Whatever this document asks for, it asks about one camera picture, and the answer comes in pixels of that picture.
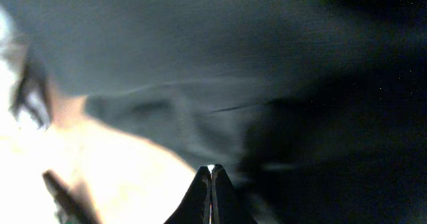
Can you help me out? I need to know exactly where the black t-shirt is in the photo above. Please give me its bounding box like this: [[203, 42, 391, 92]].
[[1, 0, 426, 223]]

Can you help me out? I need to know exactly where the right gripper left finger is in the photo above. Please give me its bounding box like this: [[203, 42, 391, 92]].
[[165, 166, 211, 224]]

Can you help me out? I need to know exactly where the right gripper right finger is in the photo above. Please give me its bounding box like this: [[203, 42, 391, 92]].
[[210, 165, 256, 224]]

